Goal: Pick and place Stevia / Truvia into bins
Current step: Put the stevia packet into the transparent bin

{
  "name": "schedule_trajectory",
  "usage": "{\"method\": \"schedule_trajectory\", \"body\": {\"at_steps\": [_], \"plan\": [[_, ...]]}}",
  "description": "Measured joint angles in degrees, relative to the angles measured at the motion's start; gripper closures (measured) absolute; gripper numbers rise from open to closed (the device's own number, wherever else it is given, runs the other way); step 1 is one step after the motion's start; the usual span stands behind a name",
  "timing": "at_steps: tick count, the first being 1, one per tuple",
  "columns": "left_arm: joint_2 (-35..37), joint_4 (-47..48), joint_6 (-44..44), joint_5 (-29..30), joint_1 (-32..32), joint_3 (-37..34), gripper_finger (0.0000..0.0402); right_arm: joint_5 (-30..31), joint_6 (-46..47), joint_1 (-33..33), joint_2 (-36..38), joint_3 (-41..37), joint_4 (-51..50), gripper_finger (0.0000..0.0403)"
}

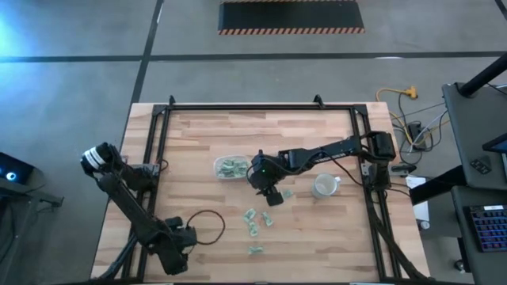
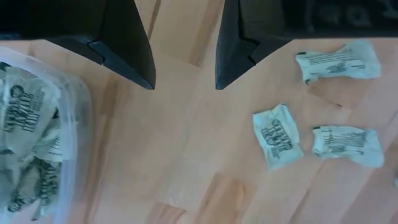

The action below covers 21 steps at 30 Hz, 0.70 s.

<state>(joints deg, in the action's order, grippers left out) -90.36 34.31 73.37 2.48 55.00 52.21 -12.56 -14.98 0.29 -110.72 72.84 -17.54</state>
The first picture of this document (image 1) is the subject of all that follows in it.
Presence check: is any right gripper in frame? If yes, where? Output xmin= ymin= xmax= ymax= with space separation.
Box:
xmin=249 ymin=149 xmax=289 ymax=196

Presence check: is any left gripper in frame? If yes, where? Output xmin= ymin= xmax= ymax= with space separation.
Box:
xmin=157 ymin=228 xmax=198 ymax=276

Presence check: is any heap of green sweetener packets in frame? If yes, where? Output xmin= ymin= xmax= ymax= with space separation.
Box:
xmin=216 ymin=157 xmax=250 ymax=178

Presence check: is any black power strip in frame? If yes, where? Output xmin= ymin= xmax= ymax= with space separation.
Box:
xmin=407 ymin=121 xmax=428 ymax=150

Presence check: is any grey metal stand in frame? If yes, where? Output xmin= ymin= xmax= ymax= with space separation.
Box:
xmin=0 ymin=177 xmax=64 ymax=285

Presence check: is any white paper sheet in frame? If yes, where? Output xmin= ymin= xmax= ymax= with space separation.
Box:
xmin=404 ymin=175 xmax=431 ymax=222

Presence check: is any black hazard-striped floor mat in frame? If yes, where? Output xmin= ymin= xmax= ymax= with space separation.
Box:
xmin=217 ymin=0 xmax=366 ymax=36

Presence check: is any black desk beam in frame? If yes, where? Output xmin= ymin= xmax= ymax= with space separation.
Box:
xmin=409 ymin=165 xmax=468 ymax=206

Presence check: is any black computer with blue light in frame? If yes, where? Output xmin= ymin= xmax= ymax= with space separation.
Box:
xmin=0 ymin=151 xmax=35 ymax=185

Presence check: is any grey office desk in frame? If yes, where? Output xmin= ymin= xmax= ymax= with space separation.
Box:
xmin=441 ymin=81 xmax=507 ymax=191
xmin=451 ymin=184 xmax=507 ymax=285

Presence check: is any black remote controller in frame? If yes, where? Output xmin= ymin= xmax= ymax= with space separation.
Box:
xmin=469 ymin=157 xmax=492 ymax=175

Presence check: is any backlit black keyboard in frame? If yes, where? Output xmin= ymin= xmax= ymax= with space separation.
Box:
xmin=462 ymin=203 xmax=507 ymax=253

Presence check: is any computer monitor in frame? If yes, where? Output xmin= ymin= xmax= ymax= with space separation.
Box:
xmin=481 ymin=132 xmax=507 ymax=183

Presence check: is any black round pole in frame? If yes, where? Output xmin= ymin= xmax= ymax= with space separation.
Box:
xmin=458 ymin=53 xmax=507 ymax=98

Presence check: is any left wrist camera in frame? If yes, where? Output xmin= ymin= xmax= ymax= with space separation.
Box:
xmin=163 ymin=215 xmax=186 ymax=230

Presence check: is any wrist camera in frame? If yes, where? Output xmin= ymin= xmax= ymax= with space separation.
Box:
xmin=265 ymin=189 xmax=285 ymax=207
xmin=163 ymin=215 xmax=186 ymax=230

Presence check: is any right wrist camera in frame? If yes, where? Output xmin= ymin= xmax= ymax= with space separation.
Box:
xmin=265 ymin=189 xmax=285 ymax=207

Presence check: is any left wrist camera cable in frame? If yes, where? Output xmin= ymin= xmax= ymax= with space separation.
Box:
xmin=185 ymin=208 xmax=227 ymax=246

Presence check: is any black metal table frame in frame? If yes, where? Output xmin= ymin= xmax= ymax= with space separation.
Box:
xmin=97 ymin=93 xmax=429 ymax=283

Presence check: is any yellow extension cord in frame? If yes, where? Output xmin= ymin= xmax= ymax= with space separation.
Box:
xmin=375 ymin=85 xmax=448 ymax=147

